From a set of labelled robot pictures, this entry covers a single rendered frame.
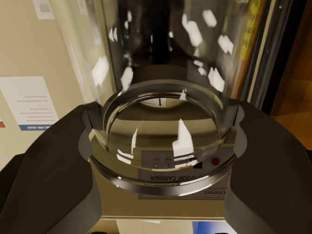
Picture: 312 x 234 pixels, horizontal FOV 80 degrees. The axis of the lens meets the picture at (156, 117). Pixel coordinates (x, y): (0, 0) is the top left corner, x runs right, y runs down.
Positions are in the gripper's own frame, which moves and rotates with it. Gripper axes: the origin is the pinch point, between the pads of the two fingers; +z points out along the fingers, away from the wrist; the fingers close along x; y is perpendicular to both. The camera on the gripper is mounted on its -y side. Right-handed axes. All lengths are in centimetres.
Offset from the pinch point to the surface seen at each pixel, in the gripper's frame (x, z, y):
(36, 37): -47, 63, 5
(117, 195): -8.6, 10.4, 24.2
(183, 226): 5, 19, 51
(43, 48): -46, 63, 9
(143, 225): -7, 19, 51
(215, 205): 8.6, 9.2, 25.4
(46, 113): -54, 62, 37
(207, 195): 7.4, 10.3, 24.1
